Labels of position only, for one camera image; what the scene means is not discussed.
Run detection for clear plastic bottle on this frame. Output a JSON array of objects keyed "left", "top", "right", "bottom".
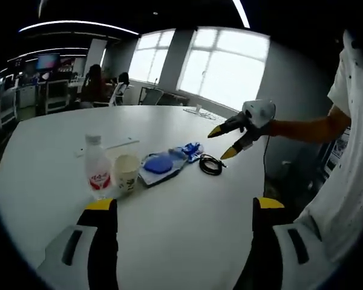
[{"left": 83, "top": 134, "right": 113, "bottom": 200}]

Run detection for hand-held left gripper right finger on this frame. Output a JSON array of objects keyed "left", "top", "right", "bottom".
[{"left": 232, "top": 196, "right": 336, "bottom": 290}]

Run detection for operator in white shirt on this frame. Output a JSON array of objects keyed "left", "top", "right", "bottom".
[{"left": 293, "top": 28, "right": 363, "bottom": 263}]

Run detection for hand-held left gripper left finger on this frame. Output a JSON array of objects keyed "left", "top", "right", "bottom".
[{"left": 35, "top": 198, "right": 119, "bottom": 290}]

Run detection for clear printed plastic bag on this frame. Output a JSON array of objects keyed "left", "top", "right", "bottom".
[{"left": 138, "top": 150, "right": 190, "bottom": 189}]

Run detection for white power strip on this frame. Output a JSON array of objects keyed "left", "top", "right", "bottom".
[{"left": 75, "top": 137, "right": 140, "bottom": 158}]

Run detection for large bright window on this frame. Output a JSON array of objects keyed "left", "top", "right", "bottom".
[
  {"left": 128, "top": 30, "right": 175, "bottom": 84},
  {"left": 177, "top": 27, "right": 270, "bottom": 111}
]

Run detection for printed paper cup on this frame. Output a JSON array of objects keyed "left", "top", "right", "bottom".
[{"left": 112, "top": 153, "right": 141, "bottom": 197}]

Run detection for grey mesh office chair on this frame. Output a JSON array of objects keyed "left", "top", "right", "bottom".
[{"left": 138, "top": 86, "right": 164, "bottom": 106}]

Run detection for person's right hand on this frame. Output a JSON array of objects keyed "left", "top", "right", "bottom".
[{"left": 253, "top": 119, "right": 276, "bottom": 142}]

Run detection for blue textured pad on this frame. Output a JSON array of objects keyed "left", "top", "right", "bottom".
[{"left": 143, "top": 156, "right": 174, "bottom": 175}]

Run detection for wall poster panels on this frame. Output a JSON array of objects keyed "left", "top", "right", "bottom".
[{"left": 325, "top": 128, "right": 352, "bottom": 178}]

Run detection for blue floral tissue packet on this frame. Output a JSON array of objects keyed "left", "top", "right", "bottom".
[{"left": 174, "top": 143, "right": 206, "bottom": 164}]

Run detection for computer monitor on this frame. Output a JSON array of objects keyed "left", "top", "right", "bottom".
[{"left": 37, "top": 53, "right": 61, "bottom": 71}]

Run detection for ceiling light strip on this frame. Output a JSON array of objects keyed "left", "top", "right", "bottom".
[
  {"left": 18, "top": 20, "right": 140, "bottom": 36},
  {"left": 232, "top": 0, "right": 250, "bottom": 30}
]

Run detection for white office chair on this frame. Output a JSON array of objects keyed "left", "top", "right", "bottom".
[
  {"left": 45, "top": 80, "right": 70, "bottom": 114},
  {"left": 108, "top": 81, "right": 128, "bottom": 106},
  {"left": 0, "top": 87, "right": 19, "bottom": 127}
]

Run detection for white table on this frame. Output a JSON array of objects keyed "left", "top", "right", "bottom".
[{"left": 0, "top": 104, "right": 267, "bottom": 290}]

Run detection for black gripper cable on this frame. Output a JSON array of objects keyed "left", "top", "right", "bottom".
[{"left": 262, "top": 135, "right": 272, "bottom": 164}]

